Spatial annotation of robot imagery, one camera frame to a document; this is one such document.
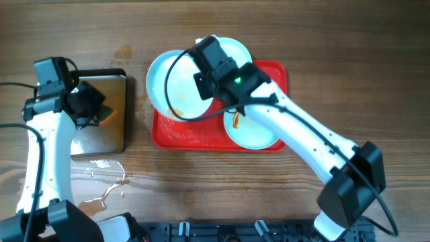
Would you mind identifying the orange green sponge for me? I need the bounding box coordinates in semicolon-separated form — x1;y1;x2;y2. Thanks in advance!
96;105;118;126

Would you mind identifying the white plate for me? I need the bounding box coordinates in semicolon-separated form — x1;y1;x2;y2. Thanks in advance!
146;50;212;120
196;35;253;70
223;110;279;150

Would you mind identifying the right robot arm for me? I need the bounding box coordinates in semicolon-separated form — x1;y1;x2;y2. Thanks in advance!
192;56;387;241

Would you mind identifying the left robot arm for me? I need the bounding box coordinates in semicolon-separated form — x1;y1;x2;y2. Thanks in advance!
1;81;149;241

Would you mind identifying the black water tray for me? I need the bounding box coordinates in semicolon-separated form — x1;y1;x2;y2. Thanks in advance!
71;69;128;156

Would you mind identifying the red plastic tray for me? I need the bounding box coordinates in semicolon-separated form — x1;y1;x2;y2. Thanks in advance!
151;60;288;153

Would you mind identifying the white plate top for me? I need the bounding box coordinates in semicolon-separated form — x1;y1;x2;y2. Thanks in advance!
196;35;253;70

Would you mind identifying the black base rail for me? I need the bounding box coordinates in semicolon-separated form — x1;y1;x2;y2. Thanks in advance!
139;220;376;242

